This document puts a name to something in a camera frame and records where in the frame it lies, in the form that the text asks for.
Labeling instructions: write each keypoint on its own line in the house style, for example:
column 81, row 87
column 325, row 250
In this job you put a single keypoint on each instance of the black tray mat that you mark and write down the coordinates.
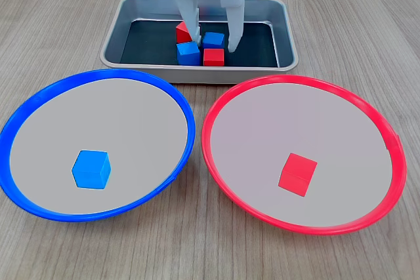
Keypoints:
column 147, row 47

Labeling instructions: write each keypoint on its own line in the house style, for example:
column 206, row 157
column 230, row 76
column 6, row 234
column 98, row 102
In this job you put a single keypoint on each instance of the white plate blue rim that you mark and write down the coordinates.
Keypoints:
column 115, row 122

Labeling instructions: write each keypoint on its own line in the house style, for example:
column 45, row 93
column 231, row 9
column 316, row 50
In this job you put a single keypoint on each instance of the steel tray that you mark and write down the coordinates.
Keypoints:
column 115, row 40

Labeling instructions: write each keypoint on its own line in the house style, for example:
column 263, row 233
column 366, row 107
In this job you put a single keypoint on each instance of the small red cube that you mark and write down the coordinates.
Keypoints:
column 213, row 57
column 182, row 34
column 297, row 175

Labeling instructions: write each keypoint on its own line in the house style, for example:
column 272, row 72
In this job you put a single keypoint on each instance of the white plate red rim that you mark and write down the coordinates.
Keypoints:
column 295, row 122

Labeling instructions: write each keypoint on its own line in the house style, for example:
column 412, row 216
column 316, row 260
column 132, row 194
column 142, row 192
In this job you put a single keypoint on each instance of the small blue cube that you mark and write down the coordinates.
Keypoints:
column 91, row 170
column 213, row 40
column 187, row 53

